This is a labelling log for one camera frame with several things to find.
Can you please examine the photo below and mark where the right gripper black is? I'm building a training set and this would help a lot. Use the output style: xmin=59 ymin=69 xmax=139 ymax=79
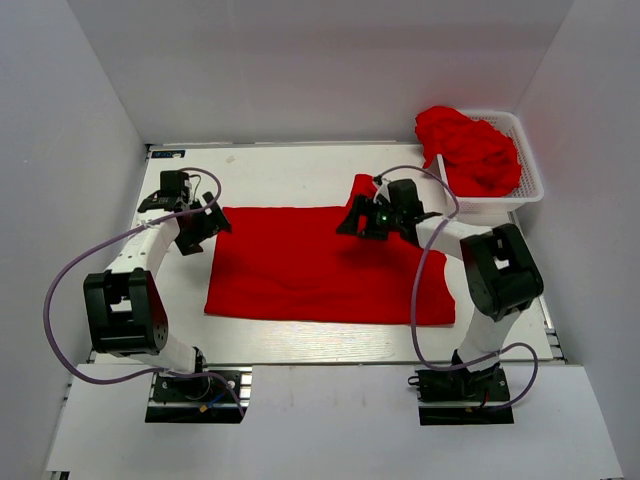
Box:
xmin=337 ymin=193 xmax=403 ymax=241

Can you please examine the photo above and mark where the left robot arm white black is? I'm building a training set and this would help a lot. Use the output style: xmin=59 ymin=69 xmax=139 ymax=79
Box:
xmin=83 ymin=167 xmax=231 ymax=399

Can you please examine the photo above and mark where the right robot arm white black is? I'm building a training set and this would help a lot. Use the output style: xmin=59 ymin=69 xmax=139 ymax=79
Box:
xmin=336 ymin=177 xmax=544 ymax=399

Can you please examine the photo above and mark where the blue table label sticker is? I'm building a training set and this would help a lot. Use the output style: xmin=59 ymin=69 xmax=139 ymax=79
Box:
xmin=151 ymin=149 xmax=186 ymax=159

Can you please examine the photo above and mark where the white plastic basket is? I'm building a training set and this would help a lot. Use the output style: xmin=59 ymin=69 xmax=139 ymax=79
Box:
xmin=457 ymin=109 xmax=544 ymax=214

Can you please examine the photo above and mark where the red t shirt pile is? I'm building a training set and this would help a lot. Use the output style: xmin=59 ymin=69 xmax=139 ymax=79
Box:
xmin=415 ymin=106 xmax=522 ymax=197

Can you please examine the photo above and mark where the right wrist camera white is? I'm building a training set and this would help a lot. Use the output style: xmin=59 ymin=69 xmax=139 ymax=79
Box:
xmin=373 ymin=176 xmax=391 ymax=200

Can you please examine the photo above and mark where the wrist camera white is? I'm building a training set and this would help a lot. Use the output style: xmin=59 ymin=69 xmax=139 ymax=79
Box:
xmin=373 ymin=176 xmax=391 ymax=200
xmin=185 ymin=174 xmax=202 ymax=204

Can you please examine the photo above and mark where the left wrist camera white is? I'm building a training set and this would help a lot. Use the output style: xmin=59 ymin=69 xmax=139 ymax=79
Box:
xmin=185 ymin=174 xmax=202 ymax=204

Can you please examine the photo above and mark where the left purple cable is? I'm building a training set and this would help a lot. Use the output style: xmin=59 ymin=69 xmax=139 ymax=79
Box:
xmin=42 ymin=167 xmax=246 ymax=419

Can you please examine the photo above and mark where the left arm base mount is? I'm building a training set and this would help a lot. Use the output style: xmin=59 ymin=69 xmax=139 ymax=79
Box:
xmin=145 ymin=367 xmax=252 ymax=425

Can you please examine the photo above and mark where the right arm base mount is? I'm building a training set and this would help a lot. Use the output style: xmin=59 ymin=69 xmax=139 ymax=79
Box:
xmin=407 ymin=366 xmax=514 ymax=426

